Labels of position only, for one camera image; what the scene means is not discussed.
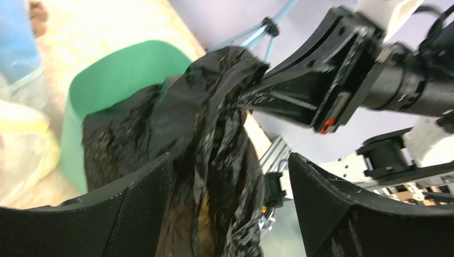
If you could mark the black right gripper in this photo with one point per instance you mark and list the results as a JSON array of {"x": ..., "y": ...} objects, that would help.
[{"x": 320, "y": 83}]

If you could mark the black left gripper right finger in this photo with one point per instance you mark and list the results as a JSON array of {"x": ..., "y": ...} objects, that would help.
[{"x": 338, "y": 218}]

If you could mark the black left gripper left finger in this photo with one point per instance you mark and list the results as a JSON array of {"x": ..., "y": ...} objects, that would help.
[{"x": 106, "y": 220}]

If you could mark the black trash bag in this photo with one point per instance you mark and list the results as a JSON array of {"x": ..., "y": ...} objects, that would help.
[{"x": 217, "y": 187}]

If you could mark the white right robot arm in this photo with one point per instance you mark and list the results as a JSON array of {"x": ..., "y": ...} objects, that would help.
[{"x": 408, "y": 81}]

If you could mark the green plastic trash bin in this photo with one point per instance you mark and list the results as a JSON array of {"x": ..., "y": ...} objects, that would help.
[{"x": 106, "y": 82}]

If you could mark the light blue tripod stand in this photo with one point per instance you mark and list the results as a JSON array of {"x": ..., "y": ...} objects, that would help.
[{"x": 267, "y": 27}]

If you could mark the translucent yellow-trimmed plastic bag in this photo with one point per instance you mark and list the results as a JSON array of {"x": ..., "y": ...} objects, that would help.
[{"x": 29, "y": 148}]

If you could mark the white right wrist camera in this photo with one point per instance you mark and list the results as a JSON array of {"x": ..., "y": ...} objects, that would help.
[{"x": 388, "y": 15}]

